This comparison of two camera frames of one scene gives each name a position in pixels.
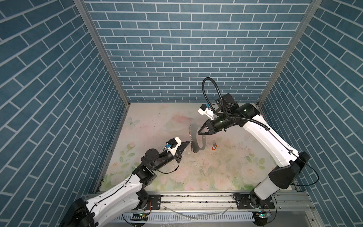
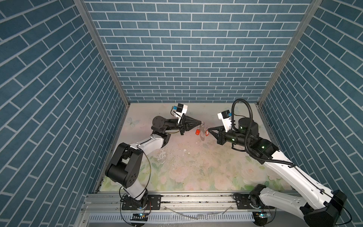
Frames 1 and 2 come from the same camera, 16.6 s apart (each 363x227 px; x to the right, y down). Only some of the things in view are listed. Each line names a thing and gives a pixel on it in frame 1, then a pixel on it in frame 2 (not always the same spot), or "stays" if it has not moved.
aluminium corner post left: (84, 11) stays
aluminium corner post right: (306, 19) stays
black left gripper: (181, 148) -> (186, 125)
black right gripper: (210, 126) -> (220, 135)
